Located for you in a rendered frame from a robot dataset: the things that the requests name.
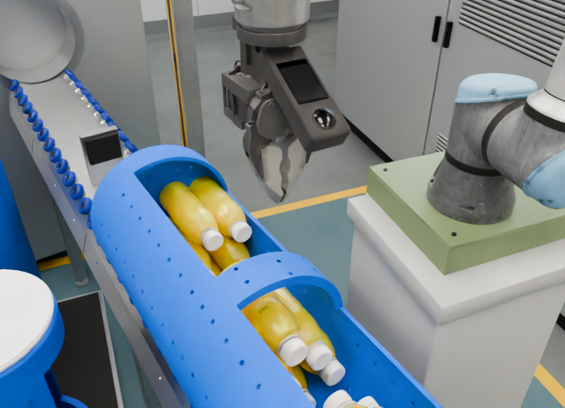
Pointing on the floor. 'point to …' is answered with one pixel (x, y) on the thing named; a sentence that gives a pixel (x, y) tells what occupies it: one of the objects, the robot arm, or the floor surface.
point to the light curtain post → (185, 65)
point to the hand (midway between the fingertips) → (282, 195)
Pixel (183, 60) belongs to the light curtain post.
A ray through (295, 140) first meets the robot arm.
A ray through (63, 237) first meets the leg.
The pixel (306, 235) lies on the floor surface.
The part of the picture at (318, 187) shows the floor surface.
